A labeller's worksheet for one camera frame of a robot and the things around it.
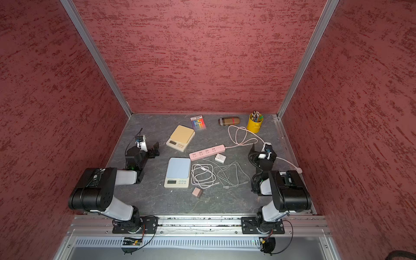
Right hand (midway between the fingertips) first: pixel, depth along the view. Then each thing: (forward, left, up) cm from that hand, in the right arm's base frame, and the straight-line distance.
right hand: (261, 147), depth 90 cm
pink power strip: (+1, +35, -8) cm, 36 cm away
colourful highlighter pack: (+28, +38, -9) cm, 48 cm away
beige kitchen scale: (+15, +48, -8) cm, 51 cm away
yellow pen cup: (+19, 0, -1) cm, 19 cm away
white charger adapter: (-2, +23, -8) cm, 25 cm away
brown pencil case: (+29, +16, -8) cm, 34 cm away
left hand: (+4, +65, -1) cm, 65 cm away
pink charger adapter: (-21, +36, -9) cm, 43 cm away
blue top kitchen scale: (-11, +48, -8) cm, 50 cm away
